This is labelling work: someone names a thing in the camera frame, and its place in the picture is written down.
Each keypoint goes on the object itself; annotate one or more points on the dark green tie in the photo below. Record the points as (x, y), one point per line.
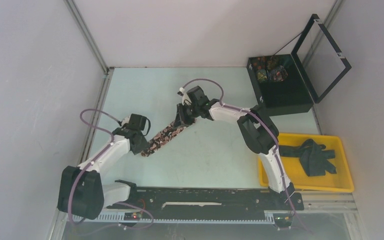
(314, 158)

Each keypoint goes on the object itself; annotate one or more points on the floral rose pattern tie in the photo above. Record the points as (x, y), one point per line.
(164, 136)

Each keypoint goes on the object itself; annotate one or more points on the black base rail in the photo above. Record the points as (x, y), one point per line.
(214, 204)

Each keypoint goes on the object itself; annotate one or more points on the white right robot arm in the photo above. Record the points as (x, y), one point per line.
(258, 131)

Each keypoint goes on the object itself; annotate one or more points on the rolled dark tie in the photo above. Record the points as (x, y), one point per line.
(272, 62)

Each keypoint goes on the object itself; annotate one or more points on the black storage box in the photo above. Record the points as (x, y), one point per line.
(288, 97)

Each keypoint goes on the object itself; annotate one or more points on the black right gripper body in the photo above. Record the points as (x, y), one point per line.
(187, 113)

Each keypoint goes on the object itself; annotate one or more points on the rolled colourful tie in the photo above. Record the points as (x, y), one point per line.
(278, 74)

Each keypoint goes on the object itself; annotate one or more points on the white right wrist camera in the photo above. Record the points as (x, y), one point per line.
(185, 100)

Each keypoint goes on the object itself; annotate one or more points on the black framed box lid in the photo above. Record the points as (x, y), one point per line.
(319, 59)

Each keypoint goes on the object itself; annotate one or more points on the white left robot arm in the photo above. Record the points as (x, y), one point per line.
(82, 192)

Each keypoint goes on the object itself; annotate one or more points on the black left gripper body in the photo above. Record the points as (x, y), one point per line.
(142, 145)

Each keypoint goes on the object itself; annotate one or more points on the yellow plastic tray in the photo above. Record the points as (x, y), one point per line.
(341, 182)

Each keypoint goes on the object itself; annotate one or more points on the rolled patterned tie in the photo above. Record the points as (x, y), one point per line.
(262, 76)

